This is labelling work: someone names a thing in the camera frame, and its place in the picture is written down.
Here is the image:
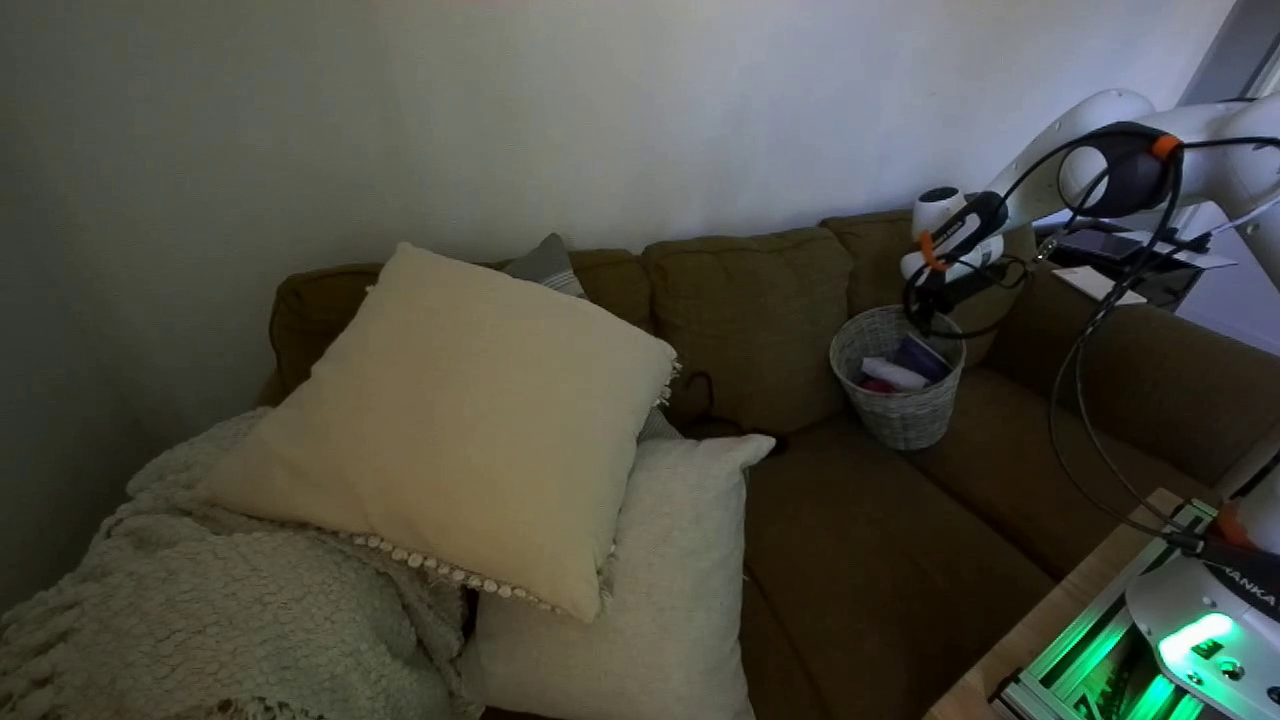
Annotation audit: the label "white cloth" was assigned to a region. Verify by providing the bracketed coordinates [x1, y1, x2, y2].
[859, 358, 927, 392]

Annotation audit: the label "brown fabric sofa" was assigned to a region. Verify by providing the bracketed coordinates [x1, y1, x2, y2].
[258, 203, 1280, 720]

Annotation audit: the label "cream fringed pillow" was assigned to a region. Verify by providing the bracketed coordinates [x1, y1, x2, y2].
[200, 245, 675, 619]

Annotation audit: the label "aluminium frame with green light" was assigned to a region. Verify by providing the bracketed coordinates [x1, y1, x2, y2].
[995, 488, 1280, 720]

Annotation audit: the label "knitted cream blanket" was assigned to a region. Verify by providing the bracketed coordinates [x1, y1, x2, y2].
[0, 413, 478, 720]

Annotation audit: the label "white textured pillow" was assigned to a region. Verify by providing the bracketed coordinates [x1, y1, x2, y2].
[459, 438, 771, 720]

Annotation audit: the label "gray woven basket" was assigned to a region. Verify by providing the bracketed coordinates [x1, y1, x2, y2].
[828, 303, 970, 451]

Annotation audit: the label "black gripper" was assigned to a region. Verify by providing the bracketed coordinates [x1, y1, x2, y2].
[903, 261, 1009, 337]

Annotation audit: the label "gray striped pillow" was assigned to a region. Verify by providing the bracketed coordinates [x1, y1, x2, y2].
[505, 233, 586, 295]

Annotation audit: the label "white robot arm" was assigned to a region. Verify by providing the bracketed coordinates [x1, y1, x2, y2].
[899, 94, 1280, 327]

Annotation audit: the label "purple booklet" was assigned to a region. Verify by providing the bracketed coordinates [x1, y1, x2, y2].
[895, 337, 952, 381]

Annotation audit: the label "dark side table items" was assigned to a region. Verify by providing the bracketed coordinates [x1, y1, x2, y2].
[1044, 223, 1206, 308]

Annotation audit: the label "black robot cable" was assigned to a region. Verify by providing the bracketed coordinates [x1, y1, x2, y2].
[899, 131, 1280, 536]

